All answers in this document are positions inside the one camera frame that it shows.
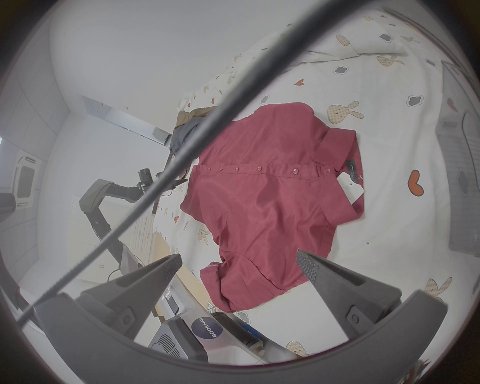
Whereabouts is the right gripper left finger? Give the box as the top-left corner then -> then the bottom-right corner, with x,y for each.
80,254 -> 184,342

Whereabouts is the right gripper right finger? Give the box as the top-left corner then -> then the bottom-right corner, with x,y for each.
296,250 -> 403,341

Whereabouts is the red shirt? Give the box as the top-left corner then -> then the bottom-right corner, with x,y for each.
180,102 -> 366,314

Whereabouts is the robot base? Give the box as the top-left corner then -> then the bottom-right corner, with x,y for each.
148,277 -> 272,365

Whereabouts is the white wardrobe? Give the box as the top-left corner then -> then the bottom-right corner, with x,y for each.
68,195 -> 160,283

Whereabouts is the ceiling air vent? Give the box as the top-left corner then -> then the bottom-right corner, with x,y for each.
12,155 -> 41,208

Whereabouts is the clear plastic box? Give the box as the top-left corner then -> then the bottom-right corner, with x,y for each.
434,60 -> 480,259

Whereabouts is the grey garment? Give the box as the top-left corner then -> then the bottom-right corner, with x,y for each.
169,118 -> 206,155

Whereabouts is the tan garment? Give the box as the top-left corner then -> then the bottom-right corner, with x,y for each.
176,106 -> 218,127

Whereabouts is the white printed quilt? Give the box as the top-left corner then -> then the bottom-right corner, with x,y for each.
178,9 -> 409,113

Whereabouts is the black cable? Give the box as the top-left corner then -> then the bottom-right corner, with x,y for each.
16,0 -> 340,326

